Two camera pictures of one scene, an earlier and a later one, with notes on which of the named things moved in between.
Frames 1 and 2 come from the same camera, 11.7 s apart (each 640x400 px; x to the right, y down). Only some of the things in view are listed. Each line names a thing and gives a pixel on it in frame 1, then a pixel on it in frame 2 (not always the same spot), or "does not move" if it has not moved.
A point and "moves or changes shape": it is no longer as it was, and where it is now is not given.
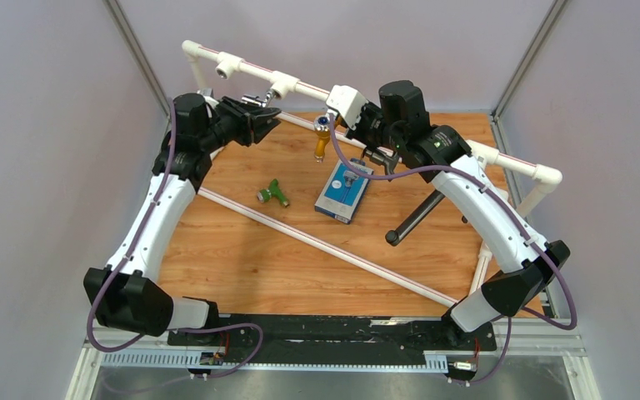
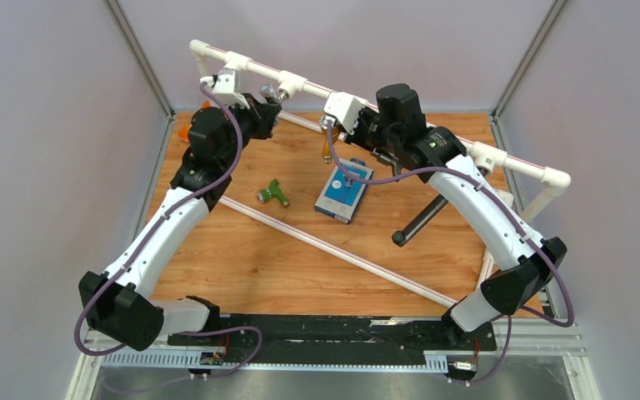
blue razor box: [343, 194] does not move
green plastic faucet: [265, 195] does not move
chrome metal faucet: [251, 99] moves or changes shape
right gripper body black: [370, 132] does not move
